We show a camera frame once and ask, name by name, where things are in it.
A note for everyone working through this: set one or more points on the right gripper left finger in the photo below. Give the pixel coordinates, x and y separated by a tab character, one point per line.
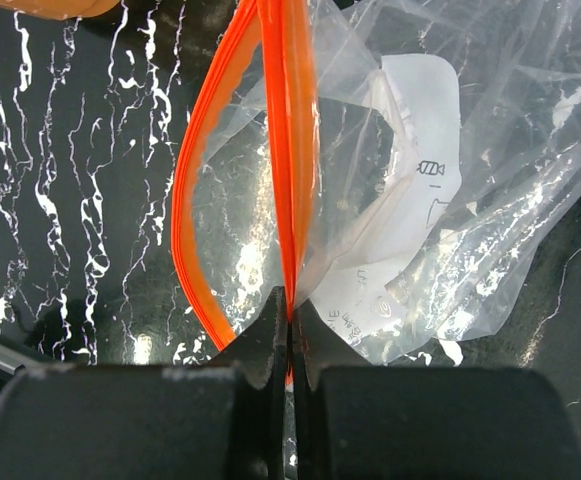
259	359

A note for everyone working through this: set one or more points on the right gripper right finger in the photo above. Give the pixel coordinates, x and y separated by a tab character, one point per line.
338	404

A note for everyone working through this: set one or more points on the clear orange-zipper bag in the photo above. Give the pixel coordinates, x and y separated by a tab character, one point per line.
394	163

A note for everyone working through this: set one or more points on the orange plastic fruit basket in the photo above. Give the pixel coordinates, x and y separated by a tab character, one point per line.
60	9

